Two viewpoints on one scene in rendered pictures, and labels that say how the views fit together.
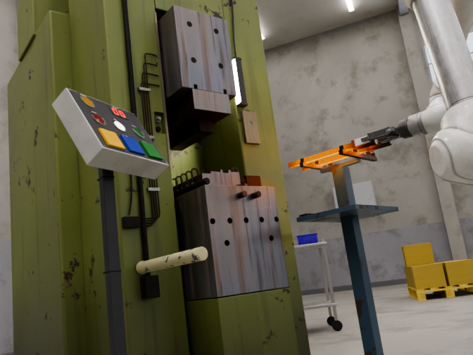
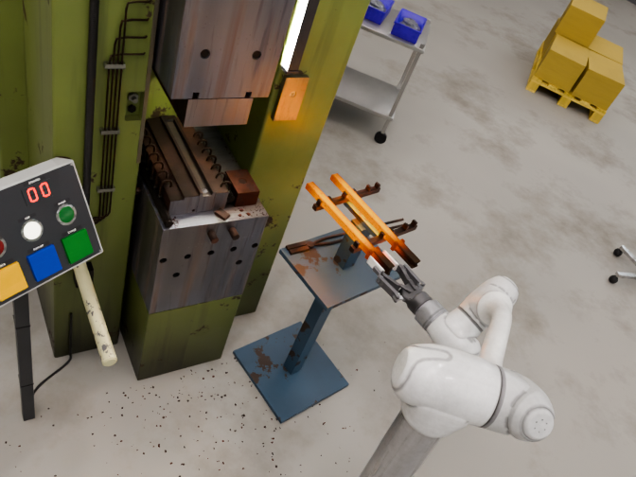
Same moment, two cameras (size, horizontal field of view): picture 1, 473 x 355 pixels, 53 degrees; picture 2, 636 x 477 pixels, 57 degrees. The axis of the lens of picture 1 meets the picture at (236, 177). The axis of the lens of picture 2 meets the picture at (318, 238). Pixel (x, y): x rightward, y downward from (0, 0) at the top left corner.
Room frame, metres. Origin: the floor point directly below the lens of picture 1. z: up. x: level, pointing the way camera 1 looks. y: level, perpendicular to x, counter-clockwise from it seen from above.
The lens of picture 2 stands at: (0.54, -0.20, 2.28)
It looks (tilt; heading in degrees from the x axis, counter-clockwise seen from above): 42 degrees down; 354
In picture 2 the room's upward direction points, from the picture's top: 23 degrees clockwise
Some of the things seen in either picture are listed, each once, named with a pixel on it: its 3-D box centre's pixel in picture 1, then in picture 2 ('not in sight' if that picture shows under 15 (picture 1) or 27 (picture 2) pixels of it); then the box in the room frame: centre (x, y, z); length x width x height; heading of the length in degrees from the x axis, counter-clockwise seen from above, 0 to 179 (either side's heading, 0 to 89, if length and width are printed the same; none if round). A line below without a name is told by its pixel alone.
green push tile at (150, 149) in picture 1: (150, 151); (77, 245); (1.61, 0.29, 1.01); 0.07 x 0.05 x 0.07; 154
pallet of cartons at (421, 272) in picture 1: (437, 268); (585, 54); (6.72, -2.59, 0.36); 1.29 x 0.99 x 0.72; 156
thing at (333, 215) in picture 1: (348, 214); (343, 263); (2.16, -0.49, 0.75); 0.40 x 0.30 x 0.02; 138
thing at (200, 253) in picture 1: (169, 260); (93, 308); (1.71, 0.28, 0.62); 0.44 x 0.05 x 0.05; 39
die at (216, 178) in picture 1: (196, 189); (178, 162); (2.16, 0.19, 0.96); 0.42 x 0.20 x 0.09; 39
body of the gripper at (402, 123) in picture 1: (400, 130); (414, 296); (1.84, -0.68, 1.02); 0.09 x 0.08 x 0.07; 49
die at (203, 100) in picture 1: (188, 117); (194, 71); (2.16, 0.19, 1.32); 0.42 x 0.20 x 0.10; 39
